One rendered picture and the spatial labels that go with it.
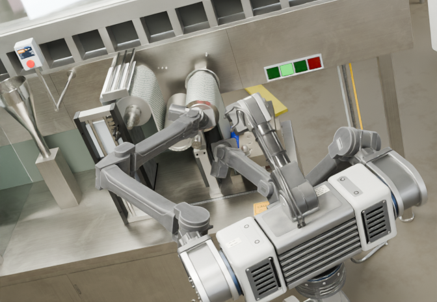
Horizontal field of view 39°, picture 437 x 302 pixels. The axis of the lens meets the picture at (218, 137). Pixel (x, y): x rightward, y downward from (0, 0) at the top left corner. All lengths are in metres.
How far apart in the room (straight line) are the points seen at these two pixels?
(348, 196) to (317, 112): 3.12
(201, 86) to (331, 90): 2.37
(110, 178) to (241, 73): 1.10
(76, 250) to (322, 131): 2.25
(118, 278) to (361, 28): 1.45
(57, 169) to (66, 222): 0.24
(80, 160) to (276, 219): 1.74
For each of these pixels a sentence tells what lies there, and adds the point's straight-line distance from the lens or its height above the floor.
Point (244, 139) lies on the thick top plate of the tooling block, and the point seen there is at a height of 1.03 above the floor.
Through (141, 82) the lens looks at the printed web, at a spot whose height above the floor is 1.40.
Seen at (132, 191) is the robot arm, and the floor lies 1.51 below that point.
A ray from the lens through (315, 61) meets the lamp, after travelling 2.68.
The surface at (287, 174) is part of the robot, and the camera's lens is 1.37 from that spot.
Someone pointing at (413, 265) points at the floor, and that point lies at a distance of 3.32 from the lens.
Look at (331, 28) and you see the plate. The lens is 2.63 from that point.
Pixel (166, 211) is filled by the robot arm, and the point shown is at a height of 1.49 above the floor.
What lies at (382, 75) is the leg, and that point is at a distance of 2.96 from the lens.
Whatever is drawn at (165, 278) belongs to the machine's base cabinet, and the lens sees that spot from 2.61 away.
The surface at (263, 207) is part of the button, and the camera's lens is 2.38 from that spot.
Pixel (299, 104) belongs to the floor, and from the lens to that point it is 4.67.
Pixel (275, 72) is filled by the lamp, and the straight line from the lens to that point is 2.68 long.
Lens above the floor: 2.46
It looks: 33 degrees down
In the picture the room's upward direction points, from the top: 19 degrees counter-clockwise
